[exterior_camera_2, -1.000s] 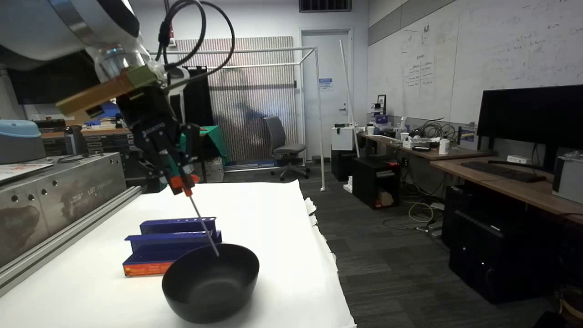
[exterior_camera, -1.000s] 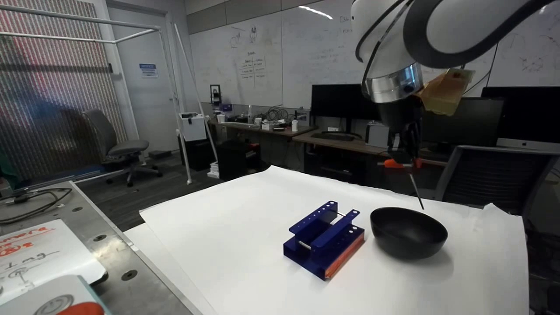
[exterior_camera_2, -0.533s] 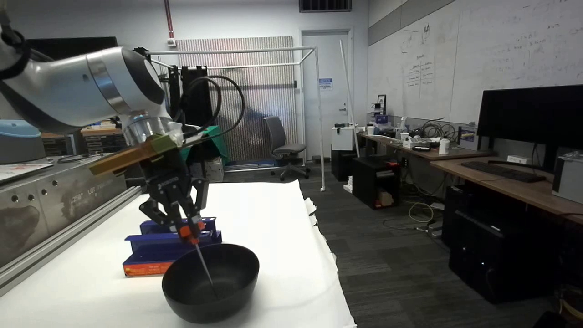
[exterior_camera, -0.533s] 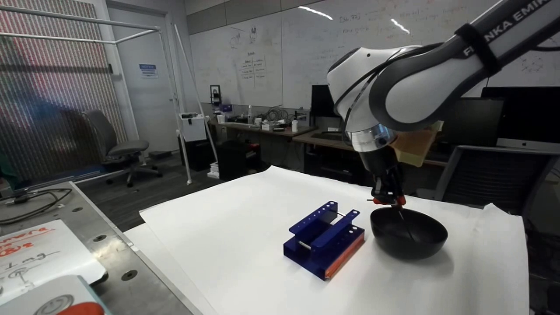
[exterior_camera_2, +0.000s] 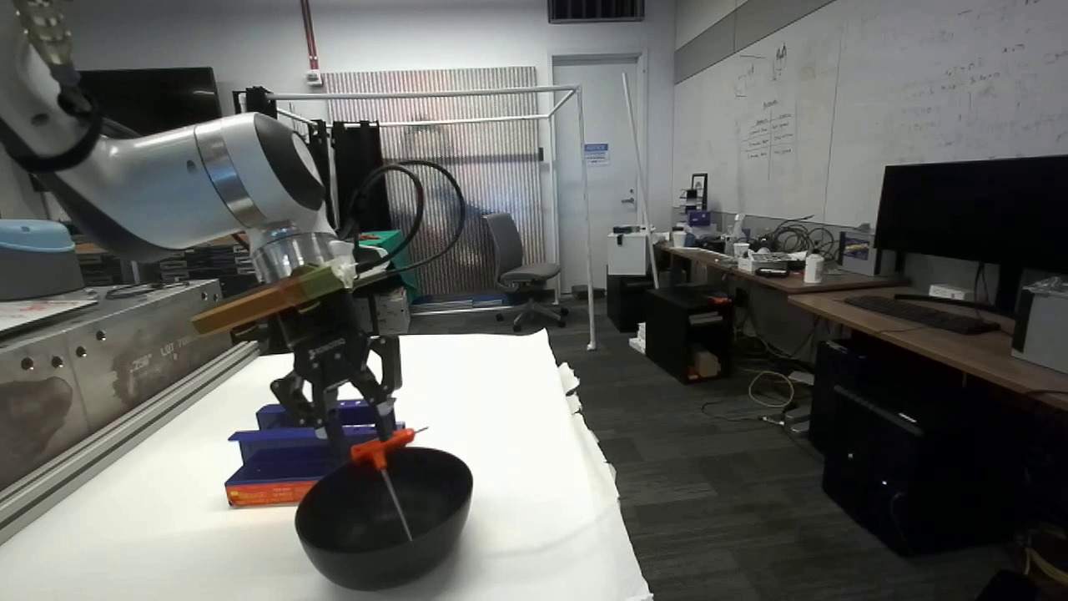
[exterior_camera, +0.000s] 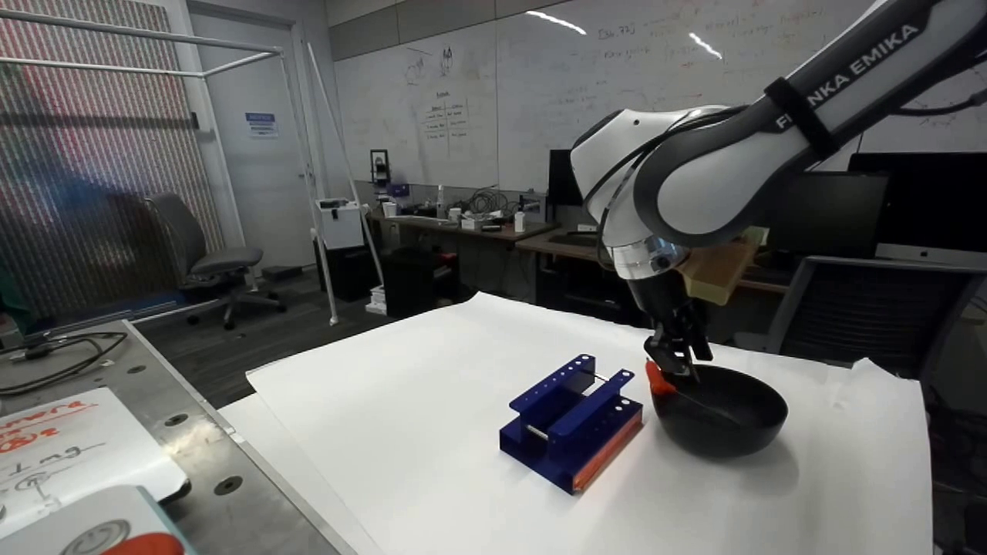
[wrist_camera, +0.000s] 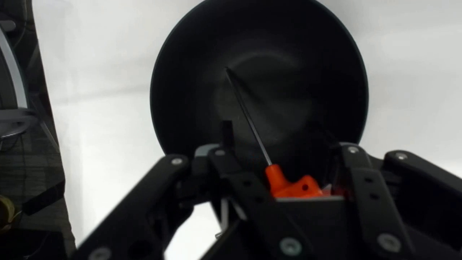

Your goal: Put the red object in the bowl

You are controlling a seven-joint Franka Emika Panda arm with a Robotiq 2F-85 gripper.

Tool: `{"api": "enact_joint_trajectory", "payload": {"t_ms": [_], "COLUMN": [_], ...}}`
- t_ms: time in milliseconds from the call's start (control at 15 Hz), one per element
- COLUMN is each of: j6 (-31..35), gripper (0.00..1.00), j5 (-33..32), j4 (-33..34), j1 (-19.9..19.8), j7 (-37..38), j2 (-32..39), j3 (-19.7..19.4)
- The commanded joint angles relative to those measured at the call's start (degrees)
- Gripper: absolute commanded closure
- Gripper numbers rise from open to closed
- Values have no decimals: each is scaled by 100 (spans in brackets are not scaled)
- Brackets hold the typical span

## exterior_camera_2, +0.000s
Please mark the black hanging panels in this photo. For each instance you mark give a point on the black hanging panels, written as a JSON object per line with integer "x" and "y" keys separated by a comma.
{"x": 359, "y": 171}

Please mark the black low cabinet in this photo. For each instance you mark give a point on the black low cabinet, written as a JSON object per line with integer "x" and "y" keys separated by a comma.
{"x": 684, "y": 334}

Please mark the black monitor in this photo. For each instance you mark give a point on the black monitor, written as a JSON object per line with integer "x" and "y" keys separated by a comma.
{"x": 968, "y": 209}

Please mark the green box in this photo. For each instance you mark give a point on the green box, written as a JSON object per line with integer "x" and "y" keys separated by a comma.
{"x": 392, "y": 250}

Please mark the blue and white door notice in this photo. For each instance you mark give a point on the blue and white door notice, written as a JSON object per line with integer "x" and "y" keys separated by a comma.
{"x": 596, "y": 154}

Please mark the white small cabinet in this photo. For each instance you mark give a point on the white small cabinet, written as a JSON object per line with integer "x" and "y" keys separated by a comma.
{"x": 627, "y": 253}

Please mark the corrugated translucent panel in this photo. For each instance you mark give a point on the corrugated translucent panel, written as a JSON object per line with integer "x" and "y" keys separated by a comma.
{"x": 501, "y": 167}

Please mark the blue box with orange label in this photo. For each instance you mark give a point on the blue box with orange label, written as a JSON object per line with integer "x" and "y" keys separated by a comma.
{"x": 271, "y": 467}

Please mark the white pipe frame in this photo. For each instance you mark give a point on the white pipe frame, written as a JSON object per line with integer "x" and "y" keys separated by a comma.
{"x": 576, "y": 209}

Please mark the grey device with blue lid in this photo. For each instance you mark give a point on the grey device with blue lid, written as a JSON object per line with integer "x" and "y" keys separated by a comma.
{"x": 33, "y": 255}

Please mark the white table cover sheet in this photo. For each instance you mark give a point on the white table cover sheet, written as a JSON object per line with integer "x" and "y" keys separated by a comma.
{"x": 501, "y": 434}

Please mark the white computer box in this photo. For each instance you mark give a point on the white computer box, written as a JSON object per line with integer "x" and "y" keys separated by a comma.
{"x": 1043, "y": 330}

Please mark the black computer tower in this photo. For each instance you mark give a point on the black computer tower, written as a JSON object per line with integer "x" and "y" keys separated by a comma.
{"x": 909, "y": 467}

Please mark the black wall screen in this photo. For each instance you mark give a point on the black wall screen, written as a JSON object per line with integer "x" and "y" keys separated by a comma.
{"x": 150, "y": 96}

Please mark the ceiling air vent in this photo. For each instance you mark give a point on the ceiling air vent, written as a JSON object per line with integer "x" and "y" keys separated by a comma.
{"x": 596, "y": 9}

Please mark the black keyboard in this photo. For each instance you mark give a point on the black keyboard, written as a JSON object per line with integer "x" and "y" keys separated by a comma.
{"x": 922, "y": 315}

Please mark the white door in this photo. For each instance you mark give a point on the white door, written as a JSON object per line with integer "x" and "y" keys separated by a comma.
{"x": 613, "y": 108}

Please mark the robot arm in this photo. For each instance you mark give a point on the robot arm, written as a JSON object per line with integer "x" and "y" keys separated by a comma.
{"x": 158, "y": 188}

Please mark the black bowl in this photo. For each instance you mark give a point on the black bowl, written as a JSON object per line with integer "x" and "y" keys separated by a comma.
{"x": 392, "y": 542}

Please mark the white cup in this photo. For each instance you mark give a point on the white cup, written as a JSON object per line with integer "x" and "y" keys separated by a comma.
{"x": 813, "y": 269}

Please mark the white leaning pole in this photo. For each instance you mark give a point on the white leaning pole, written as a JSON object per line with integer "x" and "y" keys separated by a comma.
{"x": 638, "y": 175}

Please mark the red pipe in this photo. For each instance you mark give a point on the red pipe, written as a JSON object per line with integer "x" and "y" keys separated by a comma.
{"x": 309, "y": 37}

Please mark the grey metal cabinet with rail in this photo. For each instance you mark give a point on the grey metal cabinet with rail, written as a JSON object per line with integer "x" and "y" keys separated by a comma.
{"x": 108, "y": 367}

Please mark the whiteboard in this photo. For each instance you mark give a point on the whiteboard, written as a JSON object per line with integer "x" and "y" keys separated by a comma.
{"x": 901, "y": 92}

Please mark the cluttered wooden desk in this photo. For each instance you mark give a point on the cluttered wooden desk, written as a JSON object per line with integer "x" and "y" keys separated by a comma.
{"x": 776, "y": 280}

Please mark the grey office chair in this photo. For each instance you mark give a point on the grey office chair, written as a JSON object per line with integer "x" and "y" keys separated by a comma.
{"x": 521, "y": 271}

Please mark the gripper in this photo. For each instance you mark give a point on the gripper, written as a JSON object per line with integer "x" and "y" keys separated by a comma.
{"x": 327, "y": 346}

